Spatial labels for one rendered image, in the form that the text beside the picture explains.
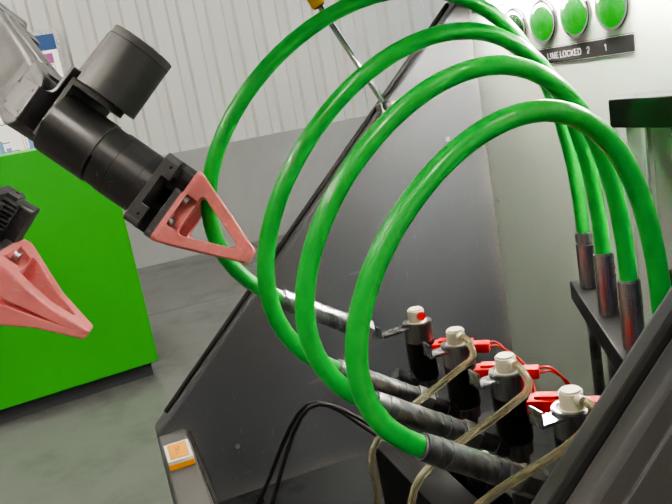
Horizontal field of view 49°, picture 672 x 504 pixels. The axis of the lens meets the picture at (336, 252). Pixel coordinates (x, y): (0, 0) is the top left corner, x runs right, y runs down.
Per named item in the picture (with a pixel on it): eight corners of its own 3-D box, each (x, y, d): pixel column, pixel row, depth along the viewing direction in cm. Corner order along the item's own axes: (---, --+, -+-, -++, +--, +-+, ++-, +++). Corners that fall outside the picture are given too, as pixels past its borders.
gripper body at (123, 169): (201, 180, 69) (136, 135, 69) (188, 164, 59) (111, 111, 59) (161, 237, 69) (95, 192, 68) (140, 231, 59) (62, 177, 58)
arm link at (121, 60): (76, 155, 73) (-1, 105, 67) (144, 61, 74) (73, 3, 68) (121, 191, 64) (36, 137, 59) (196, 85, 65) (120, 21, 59)
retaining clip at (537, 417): (541, 430, 48) (539, 412, 48) (526, 420, 49) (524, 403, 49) (583, 415, 49) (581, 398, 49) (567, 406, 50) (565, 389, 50)
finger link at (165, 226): (273, 227, 67) (188, 167, 66) (273, 221, 60) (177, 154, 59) (230, 288, 66) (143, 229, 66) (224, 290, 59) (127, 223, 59)
